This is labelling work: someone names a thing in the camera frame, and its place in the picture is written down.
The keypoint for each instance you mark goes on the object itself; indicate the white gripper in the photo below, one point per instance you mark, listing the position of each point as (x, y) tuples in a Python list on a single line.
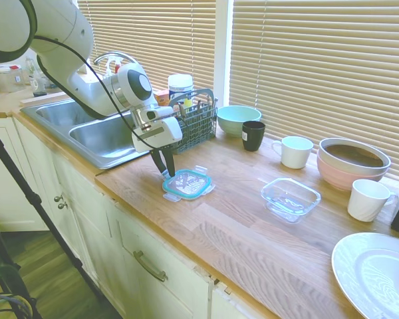
[(159, 136)]

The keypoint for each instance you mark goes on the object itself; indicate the clear lid with blue rim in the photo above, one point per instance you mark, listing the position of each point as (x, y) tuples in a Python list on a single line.
[(187, 184)]

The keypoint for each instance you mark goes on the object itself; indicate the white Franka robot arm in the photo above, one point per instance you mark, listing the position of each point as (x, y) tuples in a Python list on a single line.
[(60, 20)]

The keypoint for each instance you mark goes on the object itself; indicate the clear glass food container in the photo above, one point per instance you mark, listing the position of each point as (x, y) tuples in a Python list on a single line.
[(291, 202)]

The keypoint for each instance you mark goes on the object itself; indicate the white-lidded storage container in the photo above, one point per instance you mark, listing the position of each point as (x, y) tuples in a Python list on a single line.
[(5, 79)]

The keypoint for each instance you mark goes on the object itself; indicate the grey plastic cutlery basket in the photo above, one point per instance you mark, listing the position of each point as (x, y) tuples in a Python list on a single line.
[(199, 131)]

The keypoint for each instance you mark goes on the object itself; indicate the orange cardboard box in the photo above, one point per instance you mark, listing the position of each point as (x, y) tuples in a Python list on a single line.
[(162, 98)]

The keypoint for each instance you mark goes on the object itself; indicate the metal cutlery piece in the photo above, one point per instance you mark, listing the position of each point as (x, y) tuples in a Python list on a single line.
[(209, 99), (197, 106)]

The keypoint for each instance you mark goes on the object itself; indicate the mint green bowl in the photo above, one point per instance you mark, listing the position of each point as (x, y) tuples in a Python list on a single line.
[(231, 126)]

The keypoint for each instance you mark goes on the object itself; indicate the white wipes canister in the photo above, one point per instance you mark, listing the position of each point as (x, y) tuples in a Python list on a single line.
[(179, 88)]

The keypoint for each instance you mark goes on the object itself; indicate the stainless steel sink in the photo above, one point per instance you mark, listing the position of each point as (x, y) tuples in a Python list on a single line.
[(86, 139)]

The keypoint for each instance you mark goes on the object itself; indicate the black mug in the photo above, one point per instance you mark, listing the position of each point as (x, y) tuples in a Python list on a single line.
[(252, 138)]

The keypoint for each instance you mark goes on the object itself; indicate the clear spray bottle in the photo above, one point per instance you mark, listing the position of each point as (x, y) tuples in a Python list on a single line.
[(116, 66)]

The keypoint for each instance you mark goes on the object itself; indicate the metal cabinet knob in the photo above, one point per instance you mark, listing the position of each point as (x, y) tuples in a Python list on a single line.
[(58, 198), (63, 205)]

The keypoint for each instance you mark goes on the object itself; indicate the chrome faucet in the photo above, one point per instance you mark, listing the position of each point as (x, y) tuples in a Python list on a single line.
[(114, 55)]

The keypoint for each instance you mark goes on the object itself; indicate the beige window blind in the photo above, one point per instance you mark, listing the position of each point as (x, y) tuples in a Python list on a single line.
[(153, 40), (319, 66)]

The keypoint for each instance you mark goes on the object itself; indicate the wide white mug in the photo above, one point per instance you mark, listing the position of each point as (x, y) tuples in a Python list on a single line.
[(296, 154)]

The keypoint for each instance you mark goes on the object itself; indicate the pink bowl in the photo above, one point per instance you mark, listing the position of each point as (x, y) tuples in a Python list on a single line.
[(336, 177)]

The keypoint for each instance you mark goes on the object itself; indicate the tall white mug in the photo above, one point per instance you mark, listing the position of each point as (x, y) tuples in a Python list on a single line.
[(365, 202)]

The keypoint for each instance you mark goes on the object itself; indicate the white dinner plate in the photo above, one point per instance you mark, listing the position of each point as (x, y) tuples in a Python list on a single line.
[(369, 276)]

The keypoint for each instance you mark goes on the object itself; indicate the black camera tripod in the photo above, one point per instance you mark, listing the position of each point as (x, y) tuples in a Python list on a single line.
[(26, 189)]

